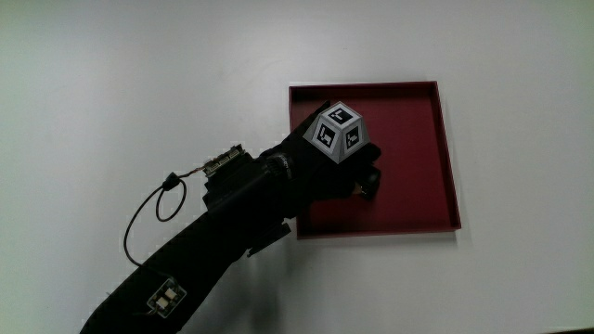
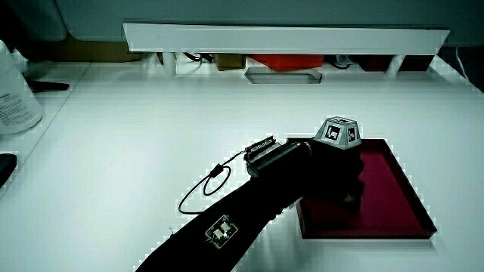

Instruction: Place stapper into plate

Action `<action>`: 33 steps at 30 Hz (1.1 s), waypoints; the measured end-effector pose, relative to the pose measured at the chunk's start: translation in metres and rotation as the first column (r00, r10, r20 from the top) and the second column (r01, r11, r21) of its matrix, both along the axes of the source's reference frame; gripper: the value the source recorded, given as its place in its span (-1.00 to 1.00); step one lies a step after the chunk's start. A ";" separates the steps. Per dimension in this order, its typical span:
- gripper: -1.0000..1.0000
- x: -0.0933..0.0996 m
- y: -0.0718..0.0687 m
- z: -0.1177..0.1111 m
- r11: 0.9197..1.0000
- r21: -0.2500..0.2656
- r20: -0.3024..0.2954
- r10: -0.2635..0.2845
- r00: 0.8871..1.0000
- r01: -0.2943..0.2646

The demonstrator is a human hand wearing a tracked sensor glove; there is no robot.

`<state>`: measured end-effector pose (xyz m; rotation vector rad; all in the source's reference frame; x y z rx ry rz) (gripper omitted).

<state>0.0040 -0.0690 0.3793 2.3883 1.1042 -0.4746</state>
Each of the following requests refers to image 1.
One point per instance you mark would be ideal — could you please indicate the person's right hand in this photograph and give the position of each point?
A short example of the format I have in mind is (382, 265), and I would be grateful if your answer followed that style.
(320, 176)

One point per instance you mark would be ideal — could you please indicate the dark red square plate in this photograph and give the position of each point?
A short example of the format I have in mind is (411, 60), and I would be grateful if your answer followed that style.
(408, 153)

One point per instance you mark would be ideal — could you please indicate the person's right forearm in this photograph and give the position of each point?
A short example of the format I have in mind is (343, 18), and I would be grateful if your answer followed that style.
(204, 250)

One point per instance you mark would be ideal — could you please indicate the small circuit board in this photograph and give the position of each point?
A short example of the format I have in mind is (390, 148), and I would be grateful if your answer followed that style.
(166, 297)

